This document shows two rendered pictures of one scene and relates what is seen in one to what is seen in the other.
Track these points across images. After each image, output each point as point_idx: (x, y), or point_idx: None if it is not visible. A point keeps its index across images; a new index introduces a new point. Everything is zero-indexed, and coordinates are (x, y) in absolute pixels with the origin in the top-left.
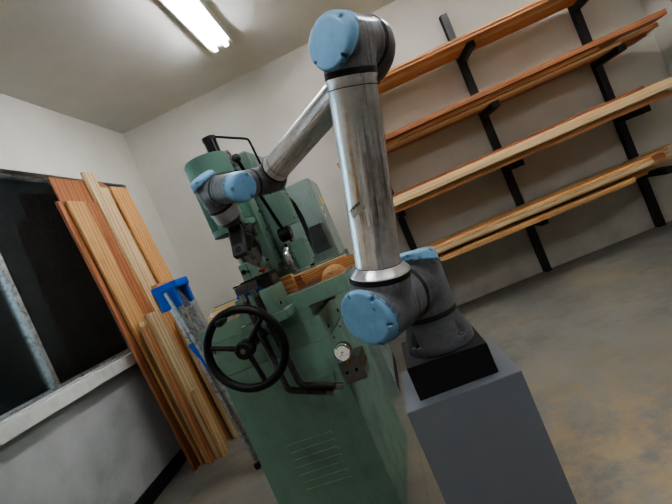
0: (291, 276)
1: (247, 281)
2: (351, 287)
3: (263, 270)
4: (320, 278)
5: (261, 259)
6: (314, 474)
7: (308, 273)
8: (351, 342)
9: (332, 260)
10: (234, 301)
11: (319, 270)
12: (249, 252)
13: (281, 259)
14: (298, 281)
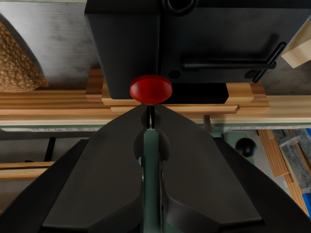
0: (102, 91)
1: (239, 61)
2: None
3: (139, 77)
4: (67, 89)
5: (111, 121)
6: None
7: (84, 107)
8: None
9: (26, 118)
10: (276, 116)
11: (58, 104)
12: (164, 200)
13: (160, 180)
14: (98, 82)
